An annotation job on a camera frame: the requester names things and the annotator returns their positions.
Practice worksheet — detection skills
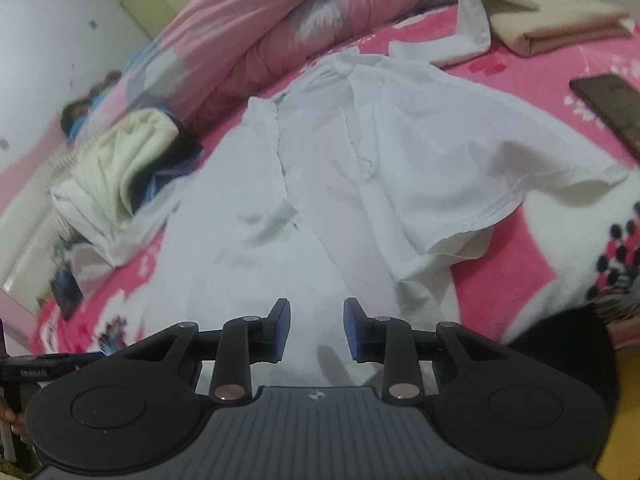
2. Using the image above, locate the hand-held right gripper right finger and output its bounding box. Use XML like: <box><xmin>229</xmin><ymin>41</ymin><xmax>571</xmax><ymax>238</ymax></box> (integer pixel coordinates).
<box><xmin>344</xmin><ymin>298</ymin><xmax>511</xmax><ymax>406</ymax></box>

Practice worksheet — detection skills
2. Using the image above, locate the pink floral quilt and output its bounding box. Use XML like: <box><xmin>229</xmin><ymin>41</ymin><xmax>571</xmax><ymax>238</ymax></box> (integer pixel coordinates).
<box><xmin>75</xmin><ymin>0</ymin><xmax>501</xmax><ymax>132</ymax></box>

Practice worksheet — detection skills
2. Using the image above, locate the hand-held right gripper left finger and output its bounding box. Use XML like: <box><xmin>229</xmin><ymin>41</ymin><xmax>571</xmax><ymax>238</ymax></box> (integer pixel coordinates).
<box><xmin>122</xmin><ymin>298</ymin><xmax>292</xmax><ymax>405</ymax></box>

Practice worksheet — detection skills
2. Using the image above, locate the dark plaid cloth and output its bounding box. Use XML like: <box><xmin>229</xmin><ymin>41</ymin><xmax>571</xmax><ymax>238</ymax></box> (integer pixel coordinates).
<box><xmin>49</xmin><ymin>230</ymin><xmax>87</xmax><ymax>322</ymax></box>

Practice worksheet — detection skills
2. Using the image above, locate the blue garment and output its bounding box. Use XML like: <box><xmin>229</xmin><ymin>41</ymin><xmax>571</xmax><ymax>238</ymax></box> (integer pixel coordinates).
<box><xmin>144</xmin><ymin>160</ymin><xmax>197</xmax><ymax>197</ymax></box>

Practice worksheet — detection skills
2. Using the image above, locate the white shirt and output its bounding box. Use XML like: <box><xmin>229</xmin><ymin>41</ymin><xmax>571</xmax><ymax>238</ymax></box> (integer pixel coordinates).
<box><xmin>70</xmin><ymin>0</ymin><xmax>630</xmax><ymax>389</ymax></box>

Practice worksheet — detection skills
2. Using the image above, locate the beige knitted cloth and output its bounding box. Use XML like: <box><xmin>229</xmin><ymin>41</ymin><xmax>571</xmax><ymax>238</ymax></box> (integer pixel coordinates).
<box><xmin>50</xmin><ymin>154</ymin><xmax>97</xmax><ymax>187</ymax></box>

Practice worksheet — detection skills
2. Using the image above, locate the dark smartphone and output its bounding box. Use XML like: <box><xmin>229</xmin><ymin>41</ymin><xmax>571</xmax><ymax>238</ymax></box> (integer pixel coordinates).
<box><xmin>570</xmin><ymin>73</ymin><xmax>640</xmax><ymax>164</ymax></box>

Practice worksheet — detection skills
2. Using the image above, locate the beige folded cloth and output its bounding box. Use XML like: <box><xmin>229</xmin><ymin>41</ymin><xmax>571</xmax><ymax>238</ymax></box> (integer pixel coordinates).
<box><xmin>459</xmin><ymin>0</ymin><xmax>632</xmax><ymax>57</ymax></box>

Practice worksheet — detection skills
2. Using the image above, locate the black garment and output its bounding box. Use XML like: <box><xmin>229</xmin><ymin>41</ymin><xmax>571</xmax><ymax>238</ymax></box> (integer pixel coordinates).
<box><xmin>129</xmin><ymin>115</ymin><xmax>207</xmax><ymax>211</ymax></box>

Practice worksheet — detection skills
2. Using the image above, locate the pink floral blanket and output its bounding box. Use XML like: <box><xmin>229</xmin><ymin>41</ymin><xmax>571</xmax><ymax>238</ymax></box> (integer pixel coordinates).
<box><xmin>30</xmin><ymin>5</ymin><xmax>640</xmax><ymax>361</ymax></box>

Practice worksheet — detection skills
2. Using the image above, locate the pink bed headboard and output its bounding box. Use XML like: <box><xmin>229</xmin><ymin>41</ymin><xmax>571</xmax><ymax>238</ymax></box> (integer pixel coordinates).
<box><xmin>0</xmin><ymin>125</ymin><xmax>77</xmax><ymax>317</ymax></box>

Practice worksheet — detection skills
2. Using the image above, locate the cream fleece garment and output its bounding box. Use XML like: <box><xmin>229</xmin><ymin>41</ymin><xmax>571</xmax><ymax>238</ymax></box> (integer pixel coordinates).
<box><xmin>50</xmin><ymin>110</ymin><xmax>182</xmax><ymax>267</ymax></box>

